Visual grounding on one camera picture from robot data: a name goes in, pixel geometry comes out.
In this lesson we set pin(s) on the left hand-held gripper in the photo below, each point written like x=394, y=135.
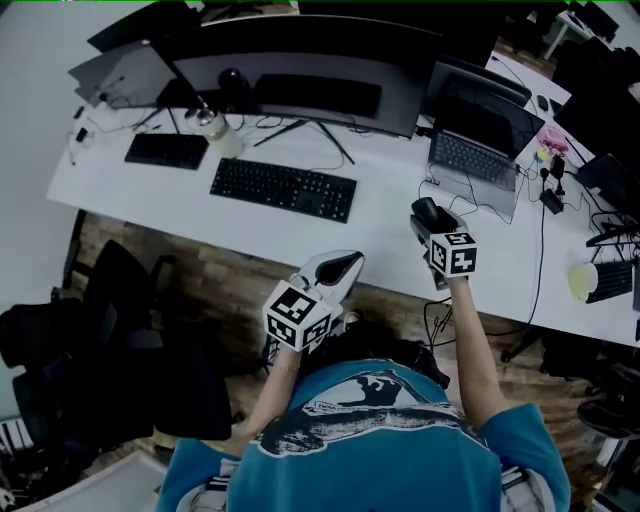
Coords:
x=295, y=312

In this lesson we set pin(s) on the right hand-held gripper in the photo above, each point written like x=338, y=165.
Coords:
x=455, y=255

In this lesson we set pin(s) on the person's left forearm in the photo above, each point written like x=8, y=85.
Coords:
x=275, y=385

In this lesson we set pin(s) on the person's right forearm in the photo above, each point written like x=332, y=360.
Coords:
x=467, y=350

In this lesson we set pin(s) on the person's black white sneaker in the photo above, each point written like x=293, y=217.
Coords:
x=352, y=317

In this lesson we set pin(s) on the grey open laptop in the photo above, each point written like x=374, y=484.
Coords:
x=470, y=155

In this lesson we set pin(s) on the wide black keyboard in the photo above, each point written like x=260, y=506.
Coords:
x=280, y=190

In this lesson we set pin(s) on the black power adapter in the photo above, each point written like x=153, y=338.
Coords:
x=552, y=201

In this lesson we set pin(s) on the small yellow blue ball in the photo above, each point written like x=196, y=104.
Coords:
x=541, y=155

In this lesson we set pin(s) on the black phone on stand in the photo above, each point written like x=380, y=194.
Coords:
x=558, y=167

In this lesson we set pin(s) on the pink plastic item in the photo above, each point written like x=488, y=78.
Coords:
x=555, y=138

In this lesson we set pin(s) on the yellow-green cloth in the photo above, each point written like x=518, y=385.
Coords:
x=582, y=282

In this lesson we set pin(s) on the white cup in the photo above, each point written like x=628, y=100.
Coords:
x=222, y=137

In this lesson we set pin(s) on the black monitor with stand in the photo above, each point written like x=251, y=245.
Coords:
x=610, y=180

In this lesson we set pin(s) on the black swivel chair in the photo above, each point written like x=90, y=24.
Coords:
x=565, y=355

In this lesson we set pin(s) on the compact black keyboard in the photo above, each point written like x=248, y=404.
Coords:
x=610, y=281

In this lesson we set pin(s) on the black square-backed monitor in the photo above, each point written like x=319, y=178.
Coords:
x=595, y=120

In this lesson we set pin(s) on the person's blue printed t-shirt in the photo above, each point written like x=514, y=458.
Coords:
x=360, y=475

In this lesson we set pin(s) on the short black keyboard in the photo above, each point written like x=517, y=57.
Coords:
x=165, y=151

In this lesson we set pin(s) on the black mesh-back office chair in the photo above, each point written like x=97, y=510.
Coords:
x=115, y=280

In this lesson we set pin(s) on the large curved black monitor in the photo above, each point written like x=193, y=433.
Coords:
x=300, y=55

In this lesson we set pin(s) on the black padded office chair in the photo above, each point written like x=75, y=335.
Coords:
x=125, y=390

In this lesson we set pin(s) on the small black adapter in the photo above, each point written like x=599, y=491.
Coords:
x=83, y=136

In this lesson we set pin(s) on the grey tilted monitor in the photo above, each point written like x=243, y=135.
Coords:
x=115, y=75

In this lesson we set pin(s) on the dark slim monitor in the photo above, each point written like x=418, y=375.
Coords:
x=130, y=35

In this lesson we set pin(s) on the white slatted rack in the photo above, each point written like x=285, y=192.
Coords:
x=15, y=436

